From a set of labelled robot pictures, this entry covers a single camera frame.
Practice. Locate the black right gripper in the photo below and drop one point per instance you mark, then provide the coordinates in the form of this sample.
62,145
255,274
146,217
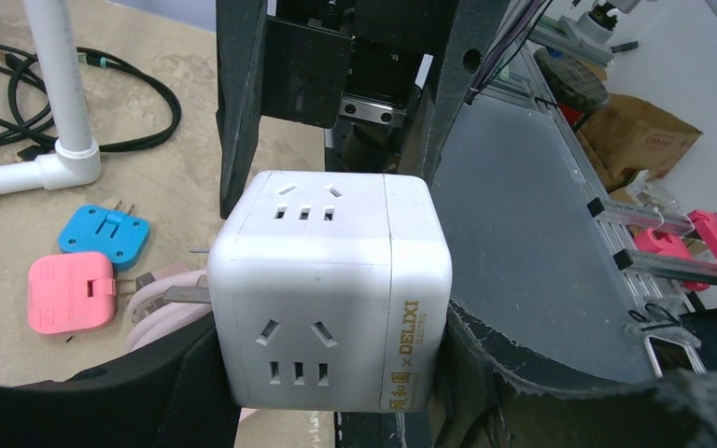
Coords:
349,68

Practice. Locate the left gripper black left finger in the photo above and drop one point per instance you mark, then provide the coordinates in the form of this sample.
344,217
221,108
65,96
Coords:
173,392

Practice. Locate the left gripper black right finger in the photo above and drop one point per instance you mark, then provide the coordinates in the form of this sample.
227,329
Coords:
491,392

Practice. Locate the pink round socket with cord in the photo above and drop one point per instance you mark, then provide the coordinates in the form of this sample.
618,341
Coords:
160,318

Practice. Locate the pink plug adapter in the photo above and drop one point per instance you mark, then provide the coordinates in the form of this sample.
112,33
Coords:
72,292

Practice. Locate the blue plug adapter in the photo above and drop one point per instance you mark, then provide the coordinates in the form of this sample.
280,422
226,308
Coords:
118,235

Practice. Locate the white cube power socket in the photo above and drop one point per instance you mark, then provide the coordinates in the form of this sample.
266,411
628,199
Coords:
330,292

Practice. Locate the cardboard box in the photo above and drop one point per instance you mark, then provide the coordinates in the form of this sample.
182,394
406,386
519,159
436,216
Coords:
629,135

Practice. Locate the white PVC pipe frame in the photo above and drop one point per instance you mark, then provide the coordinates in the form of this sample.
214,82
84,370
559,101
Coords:
76,157

